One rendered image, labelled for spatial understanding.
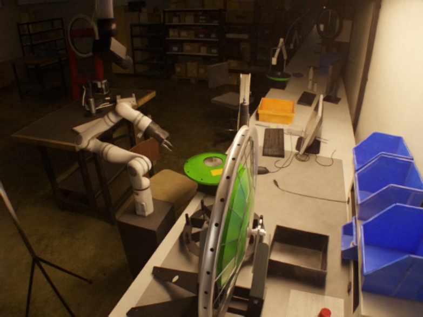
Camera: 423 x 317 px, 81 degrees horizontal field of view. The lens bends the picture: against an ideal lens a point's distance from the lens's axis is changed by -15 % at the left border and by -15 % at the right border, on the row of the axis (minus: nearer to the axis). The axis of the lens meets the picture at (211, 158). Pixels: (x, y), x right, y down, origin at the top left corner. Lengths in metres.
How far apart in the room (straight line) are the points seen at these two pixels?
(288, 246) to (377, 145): 0.61
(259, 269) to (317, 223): 0.72
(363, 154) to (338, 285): 0.59
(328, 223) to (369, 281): 0.72
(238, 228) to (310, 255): 0.73
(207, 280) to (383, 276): 0.47
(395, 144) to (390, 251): 0.56
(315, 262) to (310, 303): 0.21
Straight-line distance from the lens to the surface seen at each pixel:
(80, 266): 2.59
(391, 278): 0.82
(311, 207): 1.57
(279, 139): 2.16
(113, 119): 1.58
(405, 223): 0.95
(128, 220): 1.56
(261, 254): 0.76
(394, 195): 1.02
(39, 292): 2.57
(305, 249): 1.33
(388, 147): 1.40
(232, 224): 0.60
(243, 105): 1.22
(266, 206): 1.52
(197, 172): 1.46
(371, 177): 1.19
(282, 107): 2.79
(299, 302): 1.16
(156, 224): 1.51
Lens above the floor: 1.87
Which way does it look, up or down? 30 degrees down
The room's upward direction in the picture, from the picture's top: straight up
